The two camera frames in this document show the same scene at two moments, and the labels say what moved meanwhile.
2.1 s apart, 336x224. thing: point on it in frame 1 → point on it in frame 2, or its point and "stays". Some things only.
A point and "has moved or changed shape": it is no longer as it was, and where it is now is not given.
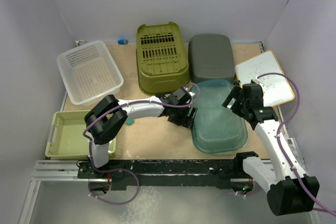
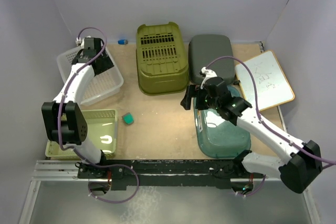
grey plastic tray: (210, 57) stays
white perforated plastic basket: (89, 73) stays
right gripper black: (235, 92) → (191, 92)
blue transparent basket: (217, 128) has moved or changed shape
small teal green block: (129, 121) stays
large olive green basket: (161, 63) stays
